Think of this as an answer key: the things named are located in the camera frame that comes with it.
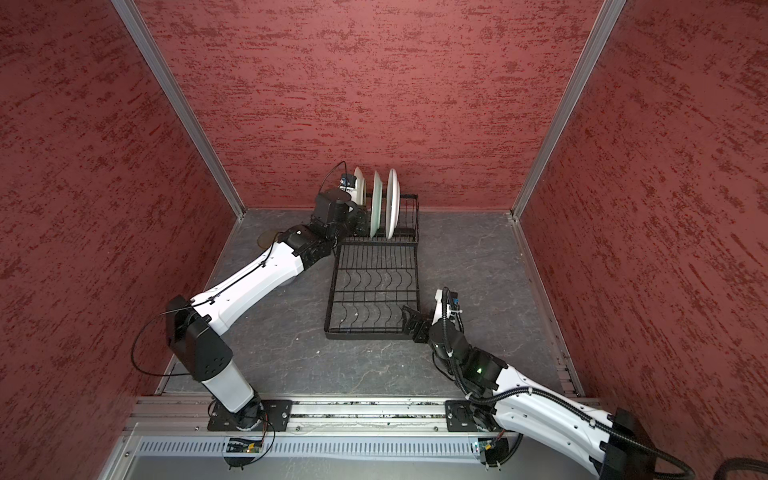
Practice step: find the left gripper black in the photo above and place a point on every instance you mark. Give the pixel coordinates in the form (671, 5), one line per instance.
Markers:
(361, 215)

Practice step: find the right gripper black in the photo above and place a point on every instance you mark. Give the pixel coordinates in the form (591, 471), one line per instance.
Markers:
(420, 337)

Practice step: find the amber transparent cup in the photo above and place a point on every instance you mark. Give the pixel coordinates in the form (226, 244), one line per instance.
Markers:
(267, 238)

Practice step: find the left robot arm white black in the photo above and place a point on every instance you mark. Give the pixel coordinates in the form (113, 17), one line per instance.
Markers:
(194, 327)

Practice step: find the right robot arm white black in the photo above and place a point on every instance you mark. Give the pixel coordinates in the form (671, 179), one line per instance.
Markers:
(499, 397)

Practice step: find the middle pale green plate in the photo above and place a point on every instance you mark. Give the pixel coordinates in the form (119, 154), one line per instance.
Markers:
(376, 205)

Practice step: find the right white floral plate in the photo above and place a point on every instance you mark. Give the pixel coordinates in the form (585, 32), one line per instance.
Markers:
(393, 203)

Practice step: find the right circuit board connector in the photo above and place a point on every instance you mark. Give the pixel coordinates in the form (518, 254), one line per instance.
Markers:
(492, 453)

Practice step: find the circuit board connector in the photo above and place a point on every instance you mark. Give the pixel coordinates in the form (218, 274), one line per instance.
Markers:
(243, 445)
(492, 453)

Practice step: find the left circuit board connector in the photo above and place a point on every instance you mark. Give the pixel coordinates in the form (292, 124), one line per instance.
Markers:
(243, 445)

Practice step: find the right corner aluminium profile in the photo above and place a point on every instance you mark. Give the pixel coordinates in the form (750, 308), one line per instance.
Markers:
(601, 30)

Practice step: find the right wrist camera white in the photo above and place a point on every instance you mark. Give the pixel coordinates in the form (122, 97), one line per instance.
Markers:
(447, 306)

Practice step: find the black wire dish rack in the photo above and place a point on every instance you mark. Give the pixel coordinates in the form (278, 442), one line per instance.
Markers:
(375, 282)

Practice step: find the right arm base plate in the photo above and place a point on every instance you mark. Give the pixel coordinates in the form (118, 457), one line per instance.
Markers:
(464, 416)

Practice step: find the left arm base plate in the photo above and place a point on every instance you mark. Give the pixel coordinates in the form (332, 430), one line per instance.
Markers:
(272, 414)

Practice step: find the white slotted cable duct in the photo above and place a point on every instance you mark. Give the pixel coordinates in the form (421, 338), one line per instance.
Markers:
(447, 449)

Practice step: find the aluminium rail front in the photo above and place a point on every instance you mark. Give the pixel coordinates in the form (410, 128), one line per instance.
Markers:
(310, 415)

